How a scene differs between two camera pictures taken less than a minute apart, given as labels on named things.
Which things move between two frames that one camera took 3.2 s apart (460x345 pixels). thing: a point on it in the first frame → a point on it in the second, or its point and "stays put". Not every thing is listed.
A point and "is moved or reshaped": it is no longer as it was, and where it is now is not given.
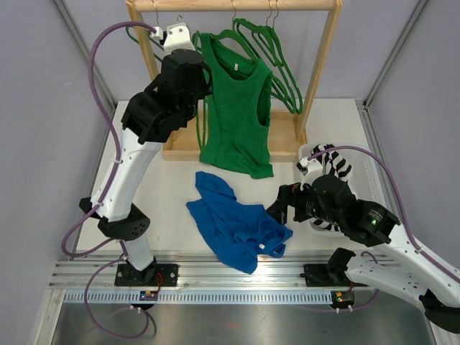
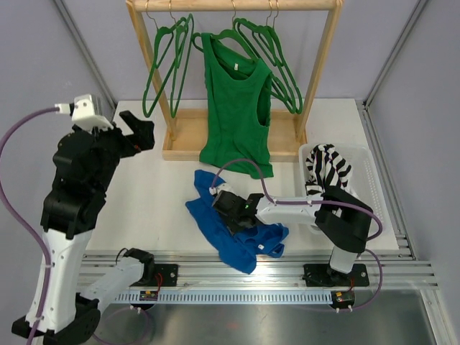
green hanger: (198, 117) is moved or reshaped
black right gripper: (294, 196) → (233, 227)
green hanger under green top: (230, 32) stays put
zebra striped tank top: (333, 164) stays put
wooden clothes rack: (290, 129) stays put
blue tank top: (239, 232) stays put
